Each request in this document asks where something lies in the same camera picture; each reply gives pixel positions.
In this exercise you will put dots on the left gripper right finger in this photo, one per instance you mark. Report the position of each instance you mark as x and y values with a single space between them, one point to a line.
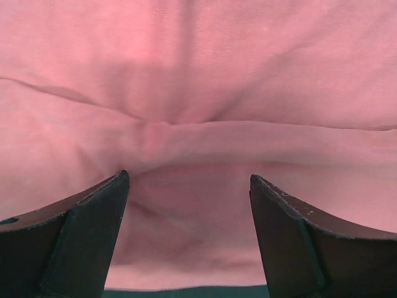
307 252

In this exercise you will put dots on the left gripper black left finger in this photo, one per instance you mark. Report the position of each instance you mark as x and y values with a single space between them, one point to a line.
64 249

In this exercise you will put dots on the pink t shirt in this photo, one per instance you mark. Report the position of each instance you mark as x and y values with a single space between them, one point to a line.
192 98

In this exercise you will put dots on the black t shirt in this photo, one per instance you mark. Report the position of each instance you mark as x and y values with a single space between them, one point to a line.
194 292

